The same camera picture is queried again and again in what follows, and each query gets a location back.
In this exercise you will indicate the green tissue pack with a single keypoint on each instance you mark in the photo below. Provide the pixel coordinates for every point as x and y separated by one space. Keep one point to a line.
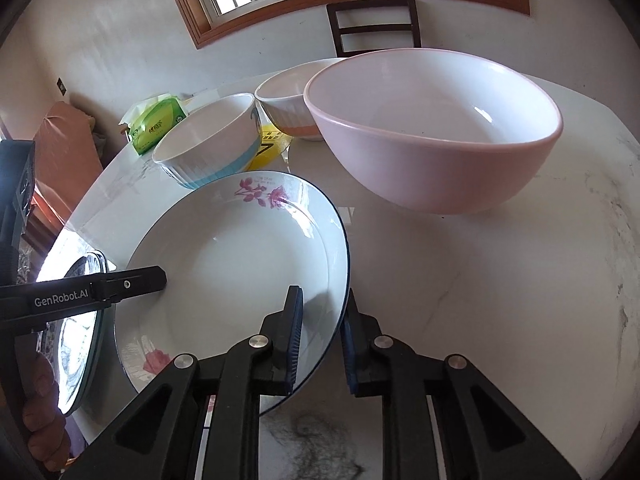
155 127

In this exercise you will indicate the person's left hand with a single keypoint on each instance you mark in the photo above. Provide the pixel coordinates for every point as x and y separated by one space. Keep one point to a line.
45 420

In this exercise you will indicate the white bowl with blue band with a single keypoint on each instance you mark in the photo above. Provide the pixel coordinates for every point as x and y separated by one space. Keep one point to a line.
210 130

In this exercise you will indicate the dark wooden chair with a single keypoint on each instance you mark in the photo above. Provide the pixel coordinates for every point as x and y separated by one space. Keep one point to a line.
370 10

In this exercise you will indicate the large pink bowl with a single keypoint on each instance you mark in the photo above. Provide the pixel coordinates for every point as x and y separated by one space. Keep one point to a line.
425 110

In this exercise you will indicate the white bowl with orange band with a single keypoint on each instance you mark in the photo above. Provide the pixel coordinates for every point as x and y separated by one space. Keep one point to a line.
285 95

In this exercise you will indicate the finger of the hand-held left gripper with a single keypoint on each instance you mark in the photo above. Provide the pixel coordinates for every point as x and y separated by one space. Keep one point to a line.
125 282

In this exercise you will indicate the round yellow warning sticker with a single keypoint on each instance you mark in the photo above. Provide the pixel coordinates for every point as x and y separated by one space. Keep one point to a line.
267 154

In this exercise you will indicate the wooden framed window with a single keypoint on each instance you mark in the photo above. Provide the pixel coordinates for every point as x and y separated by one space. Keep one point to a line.
350 0

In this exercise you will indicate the dark wall switch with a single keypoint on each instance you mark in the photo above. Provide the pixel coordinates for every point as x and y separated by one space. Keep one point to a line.
62 86

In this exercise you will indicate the white plate with pink flowers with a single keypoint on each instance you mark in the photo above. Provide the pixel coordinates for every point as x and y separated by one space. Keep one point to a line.
225 270

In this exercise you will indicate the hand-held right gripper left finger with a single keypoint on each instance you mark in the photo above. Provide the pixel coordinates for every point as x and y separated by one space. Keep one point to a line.
295 332

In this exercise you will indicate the brown covered furniture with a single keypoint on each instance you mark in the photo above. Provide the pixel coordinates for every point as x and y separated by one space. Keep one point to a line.
65 160

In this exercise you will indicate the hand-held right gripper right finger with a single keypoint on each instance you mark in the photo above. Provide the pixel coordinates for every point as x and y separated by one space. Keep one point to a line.
350 357

